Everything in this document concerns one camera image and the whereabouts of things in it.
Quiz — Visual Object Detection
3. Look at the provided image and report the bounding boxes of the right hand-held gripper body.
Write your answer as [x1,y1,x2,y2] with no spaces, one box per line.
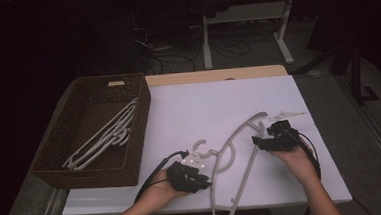
[267,109,309,154]

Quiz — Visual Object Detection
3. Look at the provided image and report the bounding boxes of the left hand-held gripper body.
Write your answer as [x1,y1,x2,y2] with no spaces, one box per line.
[165,151,208,194]

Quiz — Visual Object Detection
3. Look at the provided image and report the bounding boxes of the grey plastic clothes hanger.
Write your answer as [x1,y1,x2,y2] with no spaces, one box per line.
[58,98,142,171]
[205,111,275,215]
[191,119,273,215]
[66,104,140,172]

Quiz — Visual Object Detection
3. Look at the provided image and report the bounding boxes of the brown woven basket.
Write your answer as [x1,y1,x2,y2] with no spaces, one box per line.
[24,72,157,193]

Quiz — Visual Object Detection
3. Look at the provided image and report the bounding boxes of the person's right hand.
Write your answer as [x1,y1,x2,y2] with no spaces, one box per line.
[270,139,319,188]

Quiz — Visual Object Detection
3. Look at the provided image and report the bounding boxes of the person's left hand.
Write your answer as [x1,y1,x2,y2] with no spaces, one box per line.
[141,168,190,211]

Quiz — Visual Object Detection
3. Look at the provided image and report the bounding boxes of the black floor stand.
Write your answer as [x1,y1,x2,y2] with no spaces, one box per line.
[289,35,381,110]

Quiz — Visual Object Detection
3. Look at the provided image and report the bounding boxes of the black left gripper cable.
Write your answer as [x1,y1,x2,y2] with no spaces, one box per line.
[130,150,193,204]

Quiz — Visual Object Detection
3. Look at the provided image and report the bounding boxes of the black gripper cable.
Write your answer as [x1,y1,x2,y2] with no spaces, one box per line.
[130,150,193,204]
[294,131,323,182]

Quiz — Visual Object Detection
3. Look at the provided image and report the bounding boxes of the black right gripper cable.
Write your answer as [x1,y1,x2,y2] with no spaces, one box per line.
[294,131,323,182]

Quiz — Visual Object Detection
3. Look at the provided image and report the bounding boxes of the white desk frame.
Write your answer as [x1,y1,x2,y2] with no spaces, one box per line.
[199,0,301,71]

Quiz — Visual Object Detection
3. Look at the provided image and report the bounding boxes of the black floor cables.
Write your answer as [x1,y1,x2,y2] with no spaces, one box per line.
[132,13,277,77]

